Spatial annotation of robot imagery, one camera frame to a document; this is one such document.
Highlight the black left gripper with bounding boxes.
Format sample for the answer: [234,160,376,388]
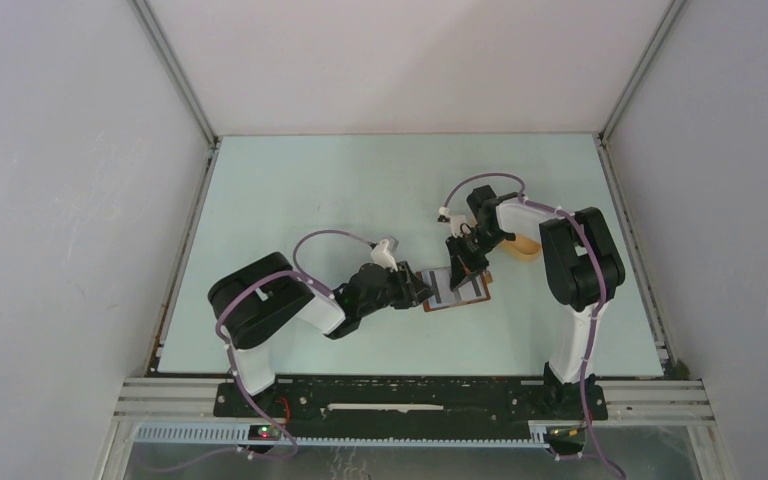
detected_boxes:
[358,260,436,317]

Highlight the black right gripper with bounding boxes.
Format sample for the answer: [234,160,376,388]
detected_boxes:
[447,226,512,291]

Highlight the silver VIP card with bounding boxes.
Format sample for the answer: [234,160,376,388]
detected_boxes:
[421,267,462,311]

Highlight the brown leather card holder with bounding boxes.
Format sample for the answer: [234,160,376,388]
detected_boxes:
[419,267,493,313]

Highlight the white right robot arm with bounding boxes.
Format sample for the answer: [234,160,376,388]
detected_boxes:
[438,185,625,418]

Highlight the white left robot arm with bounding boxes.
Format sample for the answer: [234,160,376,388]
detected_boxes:
[207,252,433,417]

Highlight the orange plastic tray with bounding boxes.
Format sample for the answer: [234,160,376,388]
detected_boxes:
[499,234,542,262]

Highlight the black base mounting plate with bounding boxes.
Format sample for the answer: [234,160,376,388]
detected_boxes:
[213,375,608,441]

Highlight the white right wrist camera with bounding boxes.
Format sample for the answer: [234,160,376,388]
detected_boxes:
[437,206,469,237]

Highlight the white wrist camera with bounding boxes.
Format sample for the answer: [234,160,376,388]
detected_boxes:
[437,206,469,237]
[370,237,398,271]

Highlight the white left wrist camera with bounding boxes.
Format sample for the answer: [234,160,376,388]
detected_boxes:
[370,237,398,271]

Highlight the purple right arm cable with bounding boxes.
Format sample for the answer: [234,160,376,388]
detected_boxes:
[440,172,627,480]

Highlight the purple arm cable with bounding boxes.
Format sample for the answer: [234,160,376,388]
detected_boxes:
[440,172,627,480]
[138,229,385,475]

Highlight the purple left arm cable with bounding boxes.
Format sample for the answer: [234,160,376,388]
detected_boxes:
[138,229,385,475]

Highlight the white cable duct strip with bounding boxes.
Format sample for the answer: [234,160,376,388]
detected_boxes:
[132,422,547,448]

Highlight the aluminium frame rail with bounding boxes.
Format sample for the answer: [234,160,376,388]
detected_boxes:
[113,378,716,427]

